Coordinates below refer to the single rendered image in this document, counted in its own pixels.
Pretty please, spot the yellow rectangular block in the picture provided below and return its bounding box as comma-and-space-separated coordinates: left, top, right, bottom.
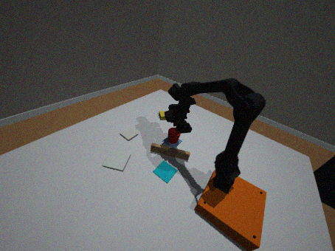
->
159, 111, 166, 120

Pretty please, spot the tan flat bar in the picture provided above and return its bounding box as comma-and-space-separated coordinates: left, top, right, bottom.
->
151, 143, 190, 161

